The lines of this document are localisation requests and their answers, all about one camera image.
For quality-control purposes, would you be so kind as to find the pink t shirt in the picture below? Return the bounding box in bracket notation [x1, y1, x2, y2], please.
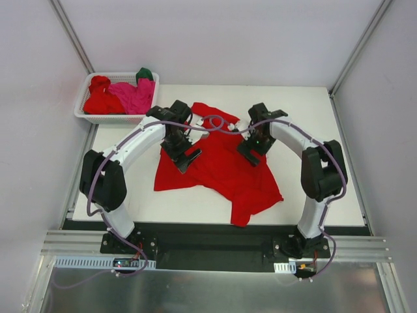
[109, 78, 156, 115]

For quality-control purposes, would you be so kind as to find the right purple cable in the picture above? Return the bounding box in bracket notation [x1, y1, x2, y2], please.
[218, 119, 348, 288]

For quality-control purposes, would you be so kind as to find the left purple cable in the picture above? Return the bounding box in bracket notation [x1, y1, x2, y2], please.
[51, 115, 225, 290]

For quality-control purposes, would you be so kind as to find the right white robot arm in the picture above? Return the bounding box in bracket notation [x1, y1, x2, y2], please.
[237, 103, 348, 258]

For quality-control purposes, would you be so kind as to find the aluminium frame rail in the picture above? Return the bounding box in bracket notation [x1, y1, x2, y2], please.
[41, 230, 394, 263]

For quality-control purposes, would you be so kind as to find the red t shirt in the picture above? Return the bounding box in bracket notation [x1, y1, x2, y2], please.
[83, 76, 125, 115]
[152, 101, 284, 228]

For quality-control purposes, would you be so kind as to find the left white cable duct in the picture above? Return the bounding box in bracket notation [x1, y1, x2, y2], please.
[55, 256, 156, 271]

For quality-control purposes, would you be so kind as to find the green t shirt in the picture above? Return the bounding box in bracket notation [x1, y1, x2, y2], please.
[136, 67, 154, 82]

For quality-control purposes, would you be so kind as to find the purple cable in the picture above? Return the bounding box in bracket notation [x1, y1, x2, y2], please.
[218, 119, 348, 288]
[51, 115, 225, 290]

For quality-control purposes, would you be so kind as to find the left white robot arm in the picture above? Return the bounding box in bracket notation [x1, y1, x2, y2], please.
[79, 100, 201, 254]

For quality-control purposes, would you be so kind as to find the white cable duct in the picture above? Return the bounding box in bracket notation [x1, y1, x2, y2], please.
[274, 261, 297, 275]
[55, 256, 156, 271]

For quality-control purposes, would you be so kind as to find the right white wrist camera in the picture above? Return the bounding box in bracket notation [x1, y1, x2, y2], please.
[227, 119, 249, 132]

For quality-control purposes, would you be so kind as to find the right white cable duct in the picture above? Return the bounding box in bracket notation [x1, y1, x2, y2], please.
[274, 261, 297, 275]

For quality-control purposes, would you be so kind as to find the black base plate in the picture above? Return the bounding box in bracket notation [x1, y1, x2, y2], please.
[63, 220, 351, 271]

